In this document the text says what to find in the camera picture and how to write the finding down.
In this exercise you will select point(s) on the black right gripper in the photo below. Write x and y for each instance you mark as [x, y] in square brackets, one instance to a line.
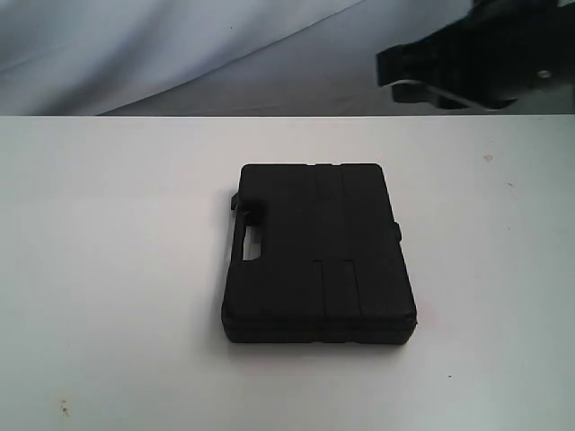
[499, 52]

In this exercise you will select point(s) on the black plastic tool case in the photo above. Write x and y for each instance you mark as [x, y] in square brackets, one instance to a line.
[316, 257]

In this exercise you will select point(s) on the white backdrop cloth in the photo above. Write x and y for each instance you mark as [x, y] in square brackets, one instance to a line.
[219, 58]

